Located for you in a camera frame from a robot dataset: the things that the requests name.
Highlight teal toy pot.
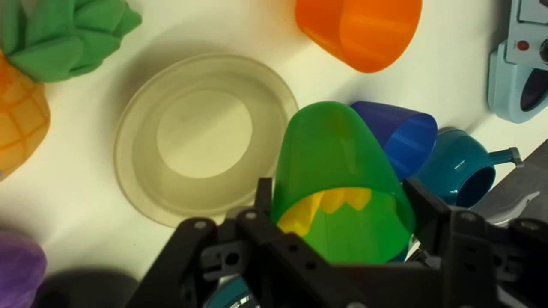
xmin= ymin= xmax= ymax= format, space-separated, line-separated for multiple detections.
xmin=413 ymin=127 xmax=523 ymax=209

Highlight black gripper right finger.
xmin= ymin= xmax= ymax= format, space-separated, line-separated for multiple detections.
xmin=401 ymin=177 xmax=548 ymax=308

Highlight light blue toy toaster oven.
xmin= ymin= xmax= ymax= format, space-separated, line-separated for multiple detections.
xmin=487 ymin=0 xmax=548 ymax=125

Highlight orange plastic cup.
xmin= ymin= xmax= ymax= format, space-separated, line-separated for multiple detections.
xmin=295 ymin=0 xmax=425 ymax=76

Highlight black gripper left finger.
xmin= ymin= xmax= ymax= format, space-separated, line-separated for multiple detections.
xmin=125 ymin=177 xmax=322 ymax=308

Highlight yellow toy food pieces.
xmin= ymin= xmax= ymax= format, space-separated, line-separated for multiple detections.
xmin=278 ymin=189 xmax=374 ymax=238

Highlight beige shallow bowl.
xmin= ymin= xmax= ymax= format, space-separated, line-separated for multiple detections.
xmin=112 ymin=54 xmax=300 ymax=230

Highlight blue plastic cup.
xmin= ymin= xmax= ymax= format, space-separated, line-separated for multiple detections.
xmin=350 ymin=101 xmax=440 ymax=182

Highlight purple toy eggplant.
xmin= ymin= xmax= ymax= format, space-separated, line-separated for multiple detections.
xmin=0 ymin=230 xmax=48 ymax=308

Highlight green plastic cup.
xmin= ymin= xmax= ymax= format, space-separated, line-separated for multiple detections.
xmin=271 ymin=101 xmax=418 ymax=266

